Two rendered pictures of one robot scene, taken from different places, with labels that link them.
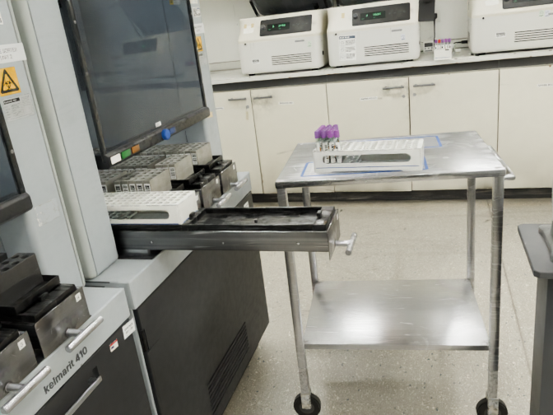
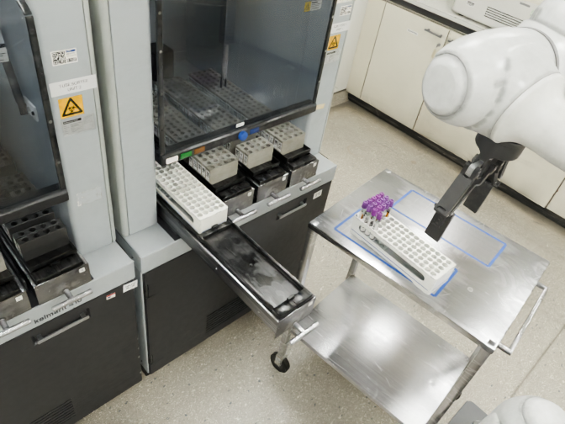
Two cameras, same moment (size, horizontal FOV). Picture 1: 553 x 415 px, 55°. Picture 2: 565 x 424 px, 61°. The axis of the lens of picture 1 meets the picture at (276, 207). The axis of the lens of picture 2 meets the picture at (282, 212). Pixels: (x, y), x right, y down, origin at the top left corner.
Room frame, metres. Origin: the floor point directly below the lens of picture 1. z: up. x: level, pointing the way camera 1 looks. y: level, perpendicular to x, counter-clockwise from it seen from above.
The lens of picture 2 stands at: (0.37, -0.33, 1.76)
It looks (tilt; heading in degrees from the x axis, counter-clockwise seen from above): 41 degrees down; 22
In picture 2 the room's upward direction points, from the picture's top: 11 degrees clockwise
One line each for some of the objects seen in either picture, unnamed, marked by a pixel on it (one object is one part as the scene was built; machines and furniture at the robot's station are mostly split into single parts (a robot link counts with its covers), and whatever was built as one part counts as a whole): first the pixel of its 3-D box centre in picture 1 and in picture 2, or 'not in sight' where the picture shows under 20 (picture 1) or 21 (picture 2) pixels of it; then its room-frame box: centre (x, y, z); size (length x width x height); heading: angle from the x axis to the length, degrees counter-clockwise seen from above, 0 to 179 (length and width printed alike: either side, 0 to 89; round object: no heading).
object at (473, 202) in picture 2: not in sight; (477, 195); (1.21, -0.38, 1.24); 0.03 x 0.01 x 0.07; 72
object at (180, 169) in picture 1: (181, 169); (258, 156); (1.55, 0.27, 0.85); 0.12 x 0.02 x 0.06; 161
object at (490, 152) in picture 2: not in sight; (493, 151); (1.14, -0.37, 1.37); 0.08 x 0.07 x 0.09; 162
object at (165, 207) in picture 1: (135, 210); (183, 193); (1.26, 0.35, 0.83); 0.30 x 0.10 x 0.06; 72
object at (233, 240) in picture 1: (204, 230); (219, 241); (1.20, 0.18, 0.78); 0.73 x 0.14 x 0.09; 72
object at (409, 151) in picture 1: (368, 156); (399, 246); (1.44, -0.27, 0.85); 0.30 x 0.10 x 0.06; 70
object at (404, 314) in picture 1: (391, 273); (393, 323); (1.55, -0.35, 0.41); 0.67 x 0.46 x 0.82; 77
